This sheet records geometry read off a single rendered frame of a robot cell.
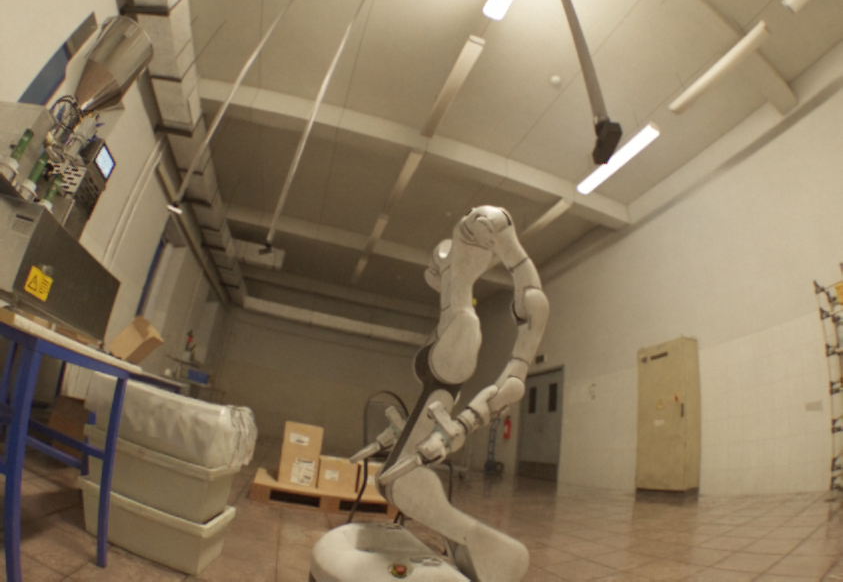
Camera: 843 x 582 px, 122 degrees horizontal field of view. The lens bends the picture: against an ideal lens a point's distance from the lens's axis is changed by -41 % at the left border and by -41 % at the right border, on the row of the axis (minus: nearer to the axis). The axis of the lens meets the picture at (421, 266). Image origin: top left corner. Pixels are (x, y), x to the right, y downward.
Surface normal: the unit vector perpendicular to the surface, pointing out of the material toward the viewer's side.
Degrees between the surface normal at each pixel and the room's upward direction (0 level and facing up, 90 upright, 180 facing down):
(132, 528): 96
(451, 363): 90
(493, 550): 90
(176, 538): 96
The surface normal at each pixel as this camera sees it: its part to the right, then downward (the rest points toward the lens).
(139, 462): 0.16, -0.29
